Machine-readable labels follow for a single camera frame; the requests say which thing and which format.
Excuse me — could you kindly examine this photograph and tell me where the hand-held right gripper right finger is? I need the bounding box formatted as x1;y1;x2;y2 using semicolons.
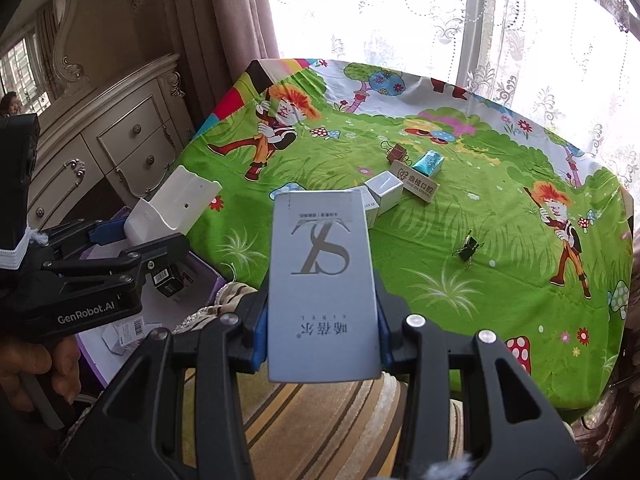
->
372;277;586;480

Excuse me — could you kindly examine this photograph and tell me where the silver box with emblem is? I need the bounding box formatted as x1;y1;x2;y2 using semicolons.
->
267;191;382;383

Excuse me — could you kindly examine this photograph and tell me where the white label box red logo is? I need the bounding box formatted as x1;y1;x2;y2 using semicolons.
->
390;158;441;206

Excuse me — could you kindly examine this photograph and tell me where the white carton with barcode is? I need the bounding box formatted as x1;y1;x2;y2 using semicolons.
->
102;321;146;356

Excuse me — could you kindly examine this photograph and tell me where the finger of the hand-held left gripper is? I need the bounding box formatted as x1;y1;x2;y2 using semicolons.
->
47;232;192;291
35;219;132;261

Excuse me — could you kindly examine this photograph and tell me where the white lace curtain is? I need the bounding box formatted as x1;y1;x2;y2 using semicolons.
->
262;0;640;186

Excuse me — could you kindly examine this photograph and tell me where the black box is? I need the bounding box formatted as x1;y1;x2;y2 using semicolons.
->
151;265;193;298

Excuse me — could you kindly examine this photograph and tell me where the white plastic holder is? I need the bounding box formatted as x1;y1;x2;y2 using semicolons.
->
123;165;223;248

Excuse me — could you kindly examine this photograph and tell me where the black binder clip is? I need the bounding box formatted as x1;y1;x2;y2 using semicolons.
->
452;230;485;271

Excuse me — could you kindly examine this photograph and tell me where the white square carton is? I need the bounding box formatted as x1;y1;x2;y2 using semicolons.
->
350;185;382;231

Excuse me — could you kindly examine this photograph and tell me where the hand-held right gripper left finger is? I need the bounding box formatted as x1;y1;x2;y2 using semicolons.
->
60;290;271;480

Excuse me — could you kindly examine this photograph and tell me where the brown curtain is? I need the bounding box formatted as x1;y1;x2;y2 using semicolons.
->
125;0;281;126

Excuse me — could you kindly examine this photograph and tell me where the person's left hand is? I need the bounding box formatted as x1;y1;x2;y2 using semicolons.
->
0;337;83;406

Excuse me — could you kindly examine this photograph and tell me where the teal foil packet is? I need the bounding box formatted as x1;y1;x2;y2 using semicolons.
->
412;150;445;178

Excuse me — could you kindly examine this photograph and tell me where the green cartoon printed tablecloth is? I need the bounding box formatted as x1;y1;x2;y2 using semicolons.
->
180;57;633;411

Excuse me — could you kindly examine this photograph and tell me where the ornate framed mirror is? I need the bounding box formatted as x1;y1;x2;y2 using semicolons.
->
0;0;91;116

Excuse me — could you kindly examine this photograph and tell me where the cream carved dresser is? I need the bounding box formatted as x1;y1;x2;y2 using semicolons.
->
27;52;196;231

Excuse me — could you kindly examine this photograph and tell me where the purple and white storage box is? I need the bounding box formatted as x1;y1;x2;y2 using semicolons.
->
77;207;233;396

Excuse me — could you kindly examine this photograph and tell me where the striped beige cloth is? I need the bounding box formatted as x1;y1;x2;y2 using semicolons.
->
172;282;571;480

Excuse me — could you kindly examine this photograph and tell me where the brown binder clip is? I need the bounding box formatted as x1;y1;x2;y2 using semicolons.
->
381;141;412;166

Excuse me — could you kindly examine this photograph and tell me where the small white box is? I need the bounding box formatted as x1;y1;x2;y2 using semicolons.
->
364;170;405;216

